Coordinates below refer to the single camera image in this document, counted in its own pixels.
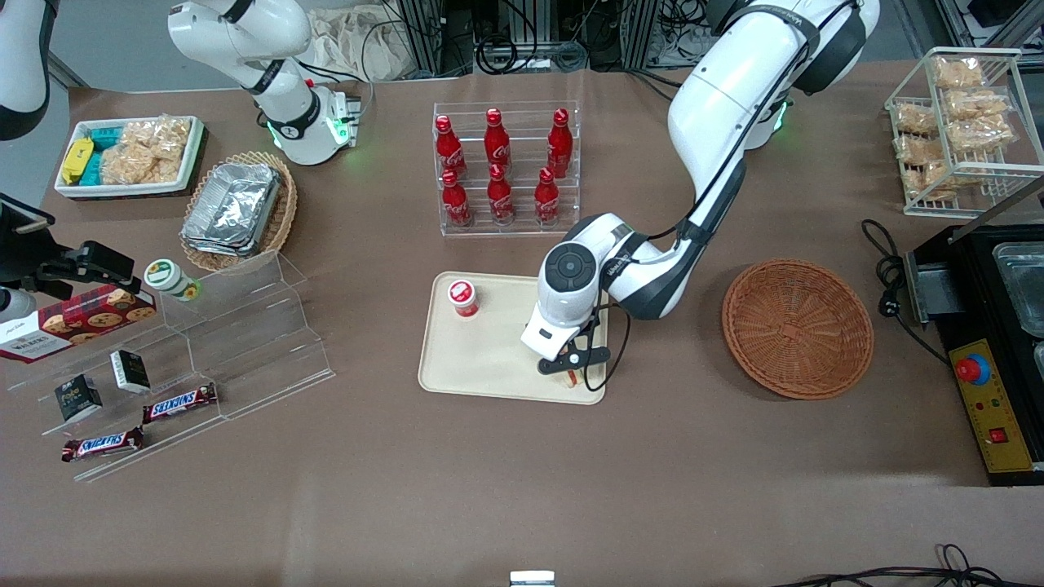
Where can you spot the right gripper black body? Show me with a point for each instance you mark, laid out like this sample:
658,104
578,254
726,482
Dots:
50,270

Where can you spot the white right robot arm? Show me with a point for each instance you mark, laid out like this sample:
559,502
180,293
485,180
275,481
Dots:
285,106

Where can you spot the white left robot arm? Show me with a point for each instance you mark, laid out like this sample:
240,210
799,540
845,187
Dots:
734,98

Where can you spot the cream plastic serving tray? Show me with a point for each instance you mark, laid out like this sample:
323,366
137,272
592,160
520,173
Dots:
489,359

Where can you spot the oval tan wicker basket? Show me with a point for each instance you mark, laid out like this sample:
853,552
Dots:
281,212

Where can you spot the round brown wicker basket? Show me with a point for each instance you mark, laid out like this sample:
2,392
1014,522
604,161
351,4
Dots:
798,330

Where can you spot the green white yogurt cup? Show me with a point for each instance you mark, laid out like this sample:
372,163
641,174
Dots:
167,277

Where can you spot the red cookie box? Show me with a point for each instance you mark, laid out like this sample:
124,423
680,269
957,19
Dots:
73,322

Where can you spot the white rectangular snack bin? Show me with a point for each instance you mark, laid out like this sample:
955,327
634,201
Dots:
73,189

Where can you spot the teal snack pack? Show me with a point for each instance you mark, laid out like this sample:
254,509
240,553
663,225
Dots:
92,169
106,137

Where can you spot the red lidded small cup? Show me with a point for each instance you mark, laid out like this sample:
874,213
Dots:
463,297

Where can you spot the clear bag of crispy snacks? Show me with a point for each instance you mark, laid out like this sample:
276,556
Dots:
920,151
983,137
958,73
930,181
979,104
159,137
134,167
915,118

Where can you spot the yellow snack pack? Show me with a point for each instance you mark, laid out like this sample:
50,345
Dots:
77,161

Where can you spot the clear acrylic bottle rack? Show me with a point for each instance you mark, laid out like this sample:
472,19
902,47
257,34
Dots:
522,228

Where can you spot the small black carton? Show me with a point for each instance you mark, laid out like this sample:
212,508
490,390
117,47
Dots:
77,398
130,371

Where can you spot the red cola bottle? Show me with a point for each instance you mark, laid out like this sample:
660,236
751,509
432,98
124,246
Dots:
449,147
500,196
559,143
497,140
454,200
546,200

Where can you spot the aluminium foil container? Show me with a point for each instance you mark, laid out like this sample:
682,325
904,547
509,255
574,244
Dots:
232,204

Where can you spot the snickers chocolate bar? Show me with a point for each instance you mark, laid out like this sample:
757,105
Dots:
179,403
102,444

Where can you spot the clear acrylic stepped display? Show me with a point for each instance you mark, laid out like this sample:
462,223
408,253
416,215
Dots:
245,350

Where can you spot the small white device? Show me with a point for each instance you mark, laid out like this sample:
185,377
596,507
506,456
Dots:
532,579

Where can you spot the beige crumpled cloth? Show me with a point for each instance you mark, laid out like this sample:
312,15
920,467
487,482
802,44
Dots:
359,41

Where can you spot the black electric fryer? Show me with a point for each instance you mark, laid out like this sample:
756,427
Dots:
979,326

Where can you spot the aluminium profile frame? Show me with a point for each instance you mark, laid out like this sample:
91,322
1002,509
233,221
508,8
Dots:
530,24

